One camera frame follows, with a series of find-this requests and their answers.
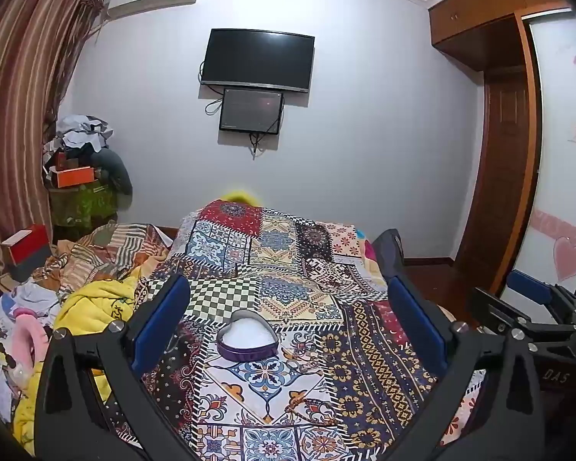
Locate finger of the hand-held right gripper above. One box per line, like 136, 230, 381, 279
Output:
469, 287, 576, 347
506, 271, 576, 320

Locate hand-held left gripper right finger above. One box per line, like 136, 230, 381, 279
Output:
386, 276, 544, 461

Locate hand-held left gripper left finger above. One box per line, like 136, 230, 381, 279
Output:
33, 273, 193, 461

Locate heart-shaped purple jewelry box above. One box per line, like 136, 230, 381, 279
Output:
216, 310, 279, 362

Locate yellow cartoon blanket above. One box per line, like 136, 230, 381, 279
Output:
12, 264, 142, 457

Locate dark bag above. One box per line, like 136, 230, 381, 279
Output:
369, 229, 406, 274

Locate striped brown blanket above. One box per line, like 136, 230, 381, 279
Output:
31, 221, 174, 298

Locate brown wooden door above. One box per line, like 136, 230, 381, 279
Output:
454, 70, 543, 294

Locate white wardrobe door pink hearts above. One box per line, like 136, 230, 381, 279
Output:
502, 10, 576, 298

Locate colourful patchwork blanket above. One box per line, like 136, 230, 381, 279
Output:
84, 199, 490, 461

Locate yellow object behind bed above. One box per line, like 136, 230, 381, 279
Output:
219, 185, 265, 207

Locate red box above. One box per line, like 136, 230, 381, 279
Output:
0, 224, 51, 282

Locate white printed cloth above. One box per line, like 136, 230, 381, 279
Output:
0, 281, 61, 423

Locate orange box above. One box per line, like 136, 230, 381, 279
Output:
53, 167, 97, 188

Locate pile of grey white clothes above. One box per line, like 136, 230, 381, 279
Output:
55, 114, 114, 154

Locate striped brown curtain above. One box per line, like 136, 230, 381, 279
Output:
0, 0, 99, 298

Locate wooden overhead cabinet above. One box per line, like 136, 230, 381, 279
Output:
428, 0, 573, 72

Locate small black wall monitor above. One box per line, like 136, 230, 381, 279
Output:
219, 87, 285, 135

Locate black wall television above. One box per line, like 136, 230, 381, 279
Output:
200, 28, 316, 93

